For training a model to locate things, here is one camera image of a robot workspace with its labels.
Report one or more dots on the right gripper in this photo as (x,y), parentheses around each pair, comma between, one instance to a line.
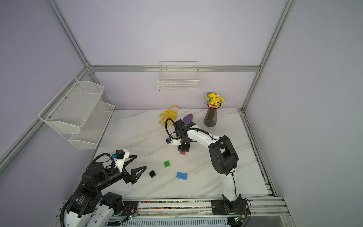
(181,148)

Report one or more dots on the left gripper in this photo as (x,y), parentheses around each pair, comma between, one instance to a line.
(132,177)

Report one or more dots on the black lego brick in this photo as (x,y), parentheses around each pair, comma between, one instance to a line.
(152,174)

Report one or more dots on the green lego brick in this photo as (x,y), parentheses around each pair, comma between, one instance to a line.
(166,164)

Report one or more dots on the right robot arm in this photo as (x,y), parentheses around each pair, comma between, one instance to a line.
(223,158)

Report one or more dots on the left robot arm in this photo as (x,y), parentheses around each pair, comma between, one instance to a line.
(88,206)

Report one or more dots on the light blue lego brick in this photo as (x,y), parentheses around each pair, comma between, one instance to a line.
(181,176)

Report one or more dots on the purple pink trowel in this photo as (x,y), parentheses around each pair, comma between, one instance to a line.
(188,118)

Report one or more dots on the yellow work glove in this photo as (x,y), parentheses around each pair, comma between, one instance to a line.
(168,116)

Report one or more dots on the dark glass vase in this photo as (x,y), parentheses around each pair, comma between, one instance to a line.
(210,119)

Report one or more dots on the yellow flower bouquet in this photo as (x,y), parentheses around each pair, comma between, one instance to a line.
(214,100)

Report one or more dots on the white two-tier mesh shelf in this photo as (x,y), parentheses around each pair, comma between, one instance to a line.
(78,114)

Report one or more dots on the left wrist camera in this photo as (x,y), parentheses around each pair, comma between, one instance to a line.
(119,157)

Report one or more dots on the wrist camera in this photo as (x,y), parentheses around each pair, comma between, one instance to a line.
(119,157)
(173,141)

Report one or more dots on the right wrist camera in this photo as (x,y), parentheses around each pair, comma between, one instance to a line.
(173,141)

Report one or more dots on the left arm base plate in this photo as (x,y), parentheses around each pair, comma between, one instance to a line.
(129,208)

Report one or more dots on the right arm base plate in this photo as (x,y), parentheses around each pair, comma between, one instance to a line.
(237,207)

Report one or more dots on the white wire wall basket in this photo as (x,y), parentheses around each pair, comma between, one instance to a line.
(178,76)

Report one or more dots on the aluminium front rail frame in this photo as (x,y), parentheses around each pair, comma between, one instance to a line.
(267,211)

